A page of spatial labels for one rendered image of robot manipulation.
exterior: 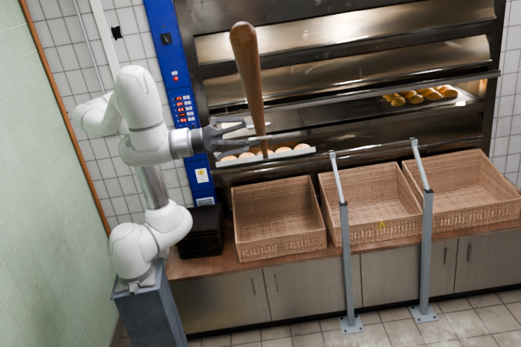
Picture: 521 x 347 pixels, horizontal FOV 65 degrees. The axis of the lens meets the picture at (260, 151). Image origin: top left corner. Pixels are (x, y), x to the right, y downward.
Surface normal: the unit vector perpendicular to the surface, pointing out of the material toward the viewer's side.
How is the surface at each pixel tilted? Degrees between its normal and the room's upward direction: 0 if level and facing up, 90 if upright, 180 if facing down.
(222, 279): 90
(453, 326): 0
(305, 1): 90
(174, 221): 81
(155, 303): 90
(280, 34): 70
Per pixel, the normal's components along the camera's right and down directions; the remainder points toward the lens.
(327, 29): 0.00, 0.09
